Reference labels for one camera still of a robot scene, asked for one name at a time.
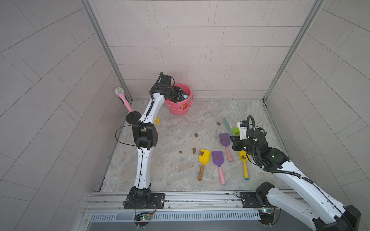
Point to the yellow triangle stencil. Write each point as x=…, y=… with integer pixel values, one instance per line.
x=156, y=120

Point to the green leaf trowel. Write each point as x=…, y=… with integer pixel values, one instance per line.
x=236, y=131

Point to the pink plastic bucket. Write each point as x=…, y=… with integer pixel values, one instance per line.
x=183, y=106

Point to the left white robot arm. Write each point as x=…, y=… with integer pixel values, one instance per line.
x=146, y=136

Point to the yellow shovel wooden handle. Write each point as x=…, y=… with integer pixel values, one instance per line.
x=204, y=158

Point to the purple square shovel front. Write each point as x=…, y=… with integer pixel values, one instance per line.
x=218, y=159

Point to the purple square shovel pink handle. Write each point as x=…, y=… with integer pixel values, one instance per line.
x=226, y=141

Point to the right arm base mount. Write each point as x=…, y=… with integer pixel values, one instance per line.
x=257, y=198

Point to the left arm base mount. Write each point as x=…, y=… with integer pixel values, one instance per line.
x=144, y=199

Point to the pink toy microphone on stand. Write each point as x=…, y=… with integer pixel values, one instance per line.
x=133, y=116

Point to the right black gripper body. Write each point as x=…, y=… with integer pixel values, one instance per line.
x=244, y=145

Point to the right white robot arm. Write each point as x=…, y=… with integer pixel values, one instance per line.
x=319, y=211

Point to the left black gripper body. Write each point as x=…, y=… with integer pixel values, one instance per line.
x=172, y=95

